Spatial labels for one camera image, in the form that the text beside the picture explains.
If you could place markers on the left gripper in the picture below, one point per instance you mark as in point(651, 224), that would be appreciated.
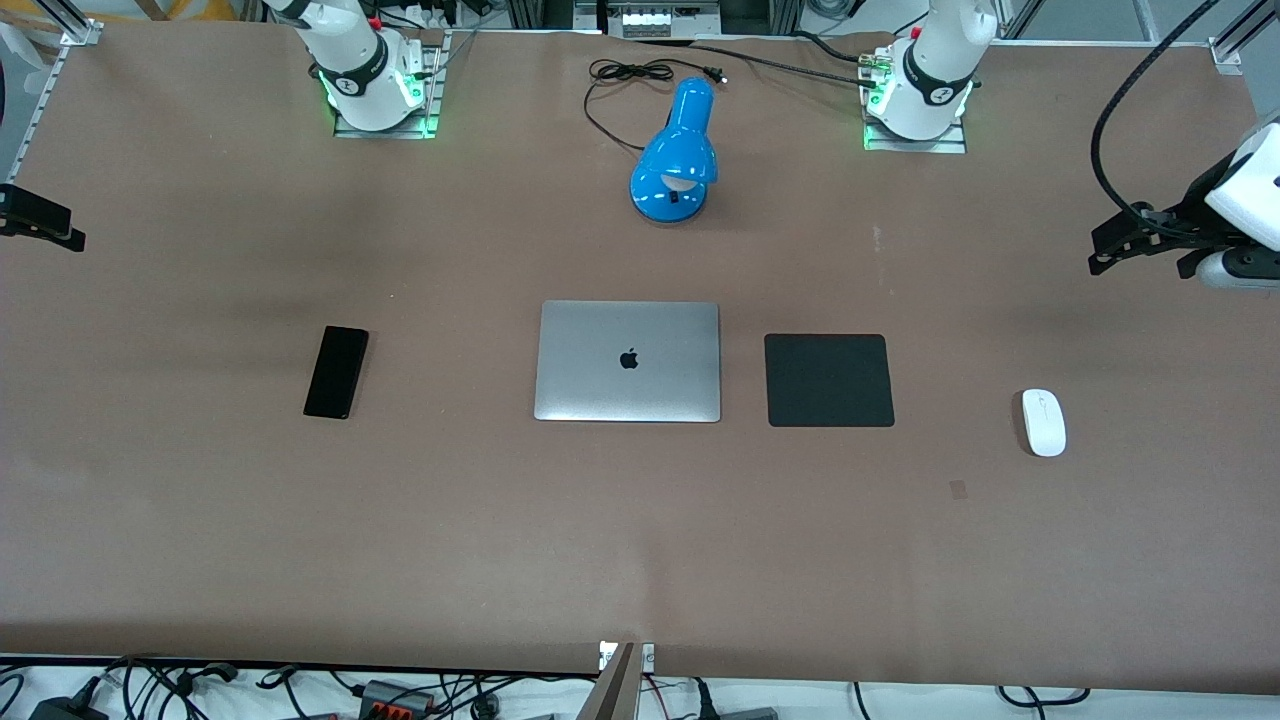
point(1186, 222)

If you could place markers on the white computer mouse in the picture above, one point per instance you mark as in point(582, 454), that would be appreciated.
point(1044, 423)

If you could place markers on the black smartphone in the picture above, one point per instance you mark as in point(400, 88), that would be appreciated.
point(336, 372)

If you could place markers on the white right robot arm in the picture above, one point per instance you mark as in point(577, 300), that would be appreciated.
point(352, 60)

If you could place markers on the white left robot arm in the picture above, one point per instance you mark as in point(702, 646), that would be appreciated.
point(935, 70)

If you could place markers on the black square mouse pad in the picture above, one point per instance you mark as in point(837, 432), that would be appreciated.
point(829, 380)

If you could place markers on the perforated metal edge strip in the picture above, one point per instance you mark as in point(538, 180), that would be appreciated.
point(40, 100)

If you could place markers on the blue desk lamp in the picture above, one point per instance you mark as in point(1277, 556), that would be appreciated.
point(678, 150)

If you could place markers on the black power adapter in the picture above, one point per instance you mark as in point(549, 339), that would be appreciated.
point(68, 709)

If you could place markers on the silver closed laptop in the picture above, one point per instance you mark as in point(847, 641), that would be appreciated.
point(628, 361)

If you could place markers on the white power strip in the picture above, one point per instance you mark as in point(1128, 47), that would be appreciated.
point(655, 20)

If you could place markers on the grey orange power strip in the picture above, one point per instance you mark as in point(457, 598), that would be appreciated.
point(398, 697)

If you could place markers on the aluminium frame corner bracket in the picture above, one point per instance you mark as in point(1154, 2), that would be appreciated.
point(80, 32)
point(1228, 55)

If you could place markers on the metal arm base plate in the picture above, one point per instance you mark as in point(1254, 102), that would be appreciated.
point(955, 145)
point(432, 110)

